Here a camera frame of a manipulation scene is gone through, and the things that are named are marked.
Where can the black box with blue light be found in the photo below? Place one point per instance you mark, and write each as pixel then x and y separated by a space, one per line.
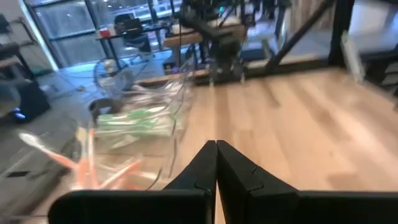
pixel 31 99

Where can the black side table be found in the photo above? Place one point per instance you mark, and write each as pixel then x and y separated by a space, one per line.
pixel 9 49

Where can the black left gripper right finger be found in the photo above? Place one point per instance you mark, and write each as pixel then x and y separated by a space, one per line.
pixel 280 205

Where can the wooden background table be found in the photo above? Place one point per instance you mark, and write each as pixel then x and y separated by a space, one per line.
pixel 186 39

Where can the purple toothbrush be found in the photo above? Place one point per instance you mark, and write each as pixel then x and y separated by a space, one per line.
pixel 155 93

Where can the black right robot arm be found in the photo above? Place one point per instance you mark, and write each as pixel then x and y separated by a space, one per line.
pixel 224 40

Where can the green toothbrush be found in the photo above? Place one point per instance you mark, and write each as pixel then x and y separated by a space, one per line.
pixel 133 113
pixel 130 126

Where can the black office chair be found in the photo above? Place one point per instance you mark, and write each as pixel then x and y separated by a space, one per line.
pixel 130 23

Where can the red cup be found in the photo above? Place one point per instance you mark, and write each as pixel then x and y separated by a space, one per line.
pixel 104 33

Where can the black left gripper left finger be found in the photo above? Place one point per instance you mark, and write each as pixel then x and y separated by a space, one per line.
pixel 155 205

